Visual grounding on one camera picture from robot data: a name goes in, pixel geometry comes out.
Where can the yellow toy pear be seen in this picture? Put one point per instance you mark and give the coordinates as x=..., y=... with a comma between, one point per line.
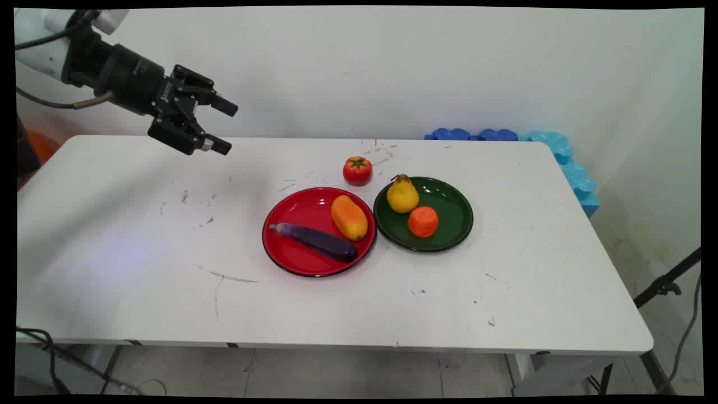
x=402, y=196

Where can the light blue foam piece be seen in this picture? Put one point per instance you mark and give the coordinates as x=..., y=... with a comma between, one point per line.
x=572, y=168

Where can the dark green round plate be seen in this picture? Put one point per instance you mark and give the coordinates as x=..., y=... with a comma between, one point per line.
x=454, y=219

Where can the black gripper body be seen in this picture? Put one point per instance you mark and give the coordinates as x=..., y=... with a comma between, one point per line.
x=134, y=78

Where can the dark blue foam piece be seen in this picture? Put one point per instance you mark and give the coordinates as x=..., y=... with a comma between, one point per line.
x=477, y=134

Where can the dark brown object behind table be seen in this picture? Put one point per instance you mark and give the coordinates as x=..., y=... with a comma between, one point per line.
x=27, y=151

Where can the orange yellow toy mango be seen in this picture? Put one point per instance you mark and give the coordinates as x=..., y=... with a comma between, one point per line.
x=349, y=217

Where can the red toy tomato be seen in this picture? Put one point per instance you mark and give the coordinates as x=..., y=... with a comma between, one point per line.
x=357, y=171

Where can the orange object behind table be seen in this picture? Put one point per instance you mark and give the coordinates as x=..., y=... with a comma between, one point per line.
x=42, y=145

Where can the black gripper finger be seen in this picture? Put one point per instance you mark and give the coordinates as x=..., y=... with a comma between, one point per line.
x=199, y=90
x=179, y=136

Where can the black tripod stand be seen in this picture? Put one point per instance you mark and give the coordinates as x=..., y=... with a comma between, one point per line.
x=664, y=286

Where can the red round plate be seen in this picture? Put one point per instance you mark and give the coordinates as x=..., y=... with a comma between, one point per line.
x=305, y=247

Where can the purple toy eggplant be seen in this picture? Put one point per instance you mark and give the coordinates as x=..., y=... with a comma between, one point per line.
x=320, y=241

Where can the grey table leg frame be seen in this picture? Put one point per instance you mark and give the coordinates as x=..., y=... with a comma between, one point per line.
x=98, y=365
x=555, y=373

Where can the orange toy tangerine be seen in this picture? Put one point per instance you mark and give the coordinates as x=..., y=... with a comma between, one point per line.
x=423, y=222

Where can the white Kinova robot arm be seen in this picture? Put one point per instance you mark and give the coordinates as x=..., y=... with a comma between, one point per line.
x=33, y=39

